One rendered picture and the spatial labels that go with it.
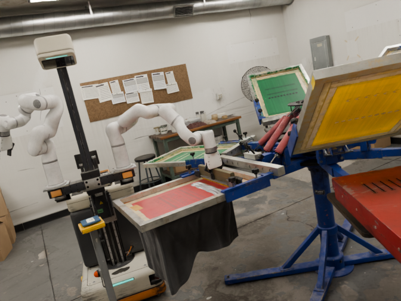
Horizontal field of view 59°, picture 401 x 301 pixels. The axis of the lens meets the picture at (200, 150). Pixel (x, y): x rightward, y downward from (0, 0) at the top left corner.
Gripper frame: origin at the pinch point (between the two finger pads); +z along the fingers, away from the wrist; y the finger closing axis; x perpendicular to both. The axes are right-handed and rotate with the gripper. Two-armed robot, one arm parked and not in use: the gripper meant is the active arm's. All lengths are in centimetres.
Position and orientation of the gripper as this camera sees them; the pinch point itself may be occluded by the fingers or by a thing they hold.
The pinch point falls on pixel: (216, 175)
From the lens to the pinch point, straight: 220.2
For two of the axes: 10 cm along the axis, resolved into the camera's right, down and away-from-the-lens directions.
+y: -8.7, 2.7, -4.2
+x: 4.6, 0.8, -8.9
